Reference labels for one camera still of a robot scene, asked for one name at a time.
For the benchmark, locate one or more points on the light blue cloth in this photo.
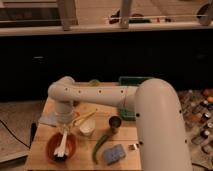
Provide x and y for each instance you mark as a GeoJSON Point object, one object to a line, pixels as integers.
{"type": "Point", "coordinates": [49, 119]}

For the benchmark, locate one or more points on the red bowl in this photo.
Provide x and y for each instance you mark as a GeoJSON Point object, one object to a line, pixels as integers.
{"type": "Point", "coordinates": [54, 142]}

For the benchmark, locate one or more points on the white brush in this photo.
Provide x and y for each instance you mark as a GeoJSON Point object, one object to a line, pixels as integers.
{"type": "Point", "coordinates": [61, 152]}

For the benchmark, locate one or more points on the green round fruit toy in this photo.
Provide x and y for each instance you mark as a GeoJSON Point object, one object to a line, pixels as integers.
{"type": "Point", "coordinates": [94, 82]}

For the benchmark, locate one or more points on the white cup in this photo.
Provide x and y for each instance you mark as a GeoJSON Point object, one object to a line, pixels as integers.
{"type": "Point", "coordinates": [88, 127]}

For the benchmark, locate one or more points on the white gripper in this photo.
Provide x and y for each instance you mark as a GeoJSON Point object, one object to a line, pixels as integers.
{"type": "Point", "coordinates": [64, 121]}

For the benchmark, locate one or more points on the small metal clip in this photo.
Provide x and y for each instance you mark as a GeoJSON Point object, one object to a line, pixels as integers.
{"type": "Point", "coordinates": [134, 146]}

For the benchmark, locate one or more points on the yellow banana toy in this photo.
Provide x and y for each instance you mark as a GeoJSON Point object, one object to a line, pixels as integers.
{"type": "Point", "coordinates": [82, 118]}

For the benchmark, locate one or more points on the dark metal cup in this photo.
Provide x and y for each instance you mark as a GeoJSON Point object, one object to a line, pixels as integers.
{"type": "Point", "coordinates": [114, 123]}

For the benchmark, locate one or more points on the blue sponge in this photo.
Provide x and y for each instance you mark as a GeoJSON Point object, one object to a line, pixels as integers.
{"type": "Point", "coordinates": [114, 154]}

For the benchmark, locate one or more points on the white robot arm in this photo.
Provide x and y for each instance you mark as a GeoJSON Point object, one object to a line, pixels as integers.
{"type": "Point", "coordinates": [159, 120]}

